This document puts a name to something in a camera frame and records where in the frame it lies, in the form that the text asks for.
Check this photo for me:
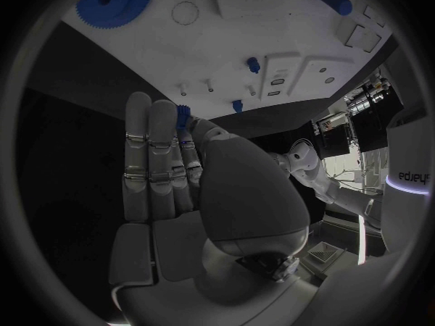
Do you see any glowing light bar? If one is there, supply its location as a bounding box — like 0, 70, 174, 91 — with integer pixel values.
357, 214, 368, 266

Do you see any black equipment rack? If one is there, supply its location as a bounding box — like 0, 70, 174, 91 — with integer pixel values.
310, 69, 406, 160

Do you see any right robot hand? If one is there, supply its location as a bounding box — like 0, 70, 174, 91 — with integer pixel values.
107, 91, 321, 326

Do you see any blue toothed plug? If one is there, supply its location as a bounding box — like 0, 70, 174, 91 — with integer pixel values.
175, 104, 192, 130

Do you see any white task board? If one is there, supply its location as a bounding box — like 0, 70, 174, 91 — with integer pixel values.
59, 0, 395, 120

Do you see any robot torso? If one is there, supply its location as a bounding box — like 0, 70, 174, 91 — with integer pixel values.
378, 105, 435, 254

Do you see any blue gear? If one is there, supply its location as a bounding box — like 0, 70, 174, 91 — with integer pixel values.
74, 0, 156, 30

